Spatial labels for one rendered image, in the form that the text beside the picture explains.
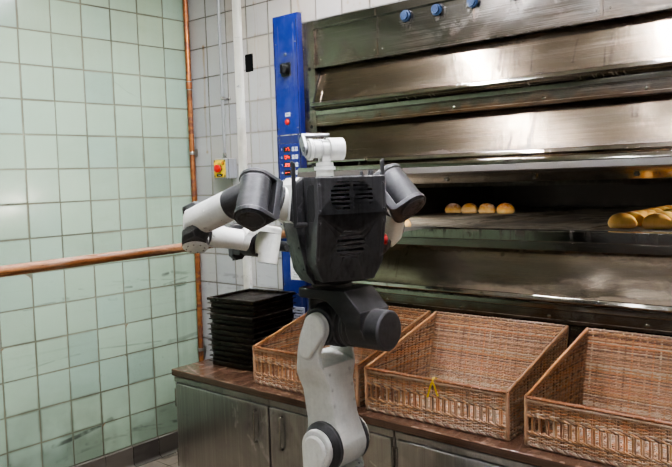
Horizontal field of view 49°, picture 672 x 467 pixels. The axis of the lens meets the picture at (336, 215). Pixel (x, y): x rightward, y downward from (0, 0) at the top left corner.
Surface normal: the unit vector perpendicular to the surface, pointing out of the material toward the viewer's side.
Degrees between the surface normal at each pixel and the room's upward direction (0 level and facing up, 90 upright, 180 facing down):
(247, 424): 90
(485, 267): 70
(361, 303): 45
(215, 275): 90
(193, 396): 90
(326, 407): 90
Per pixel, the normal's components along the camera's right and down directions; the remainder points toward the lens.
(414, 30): -0.65, 0.06
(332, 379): 0.73, -0.15
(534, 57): -0.62, -0.29
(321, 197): 0.37, 0.04
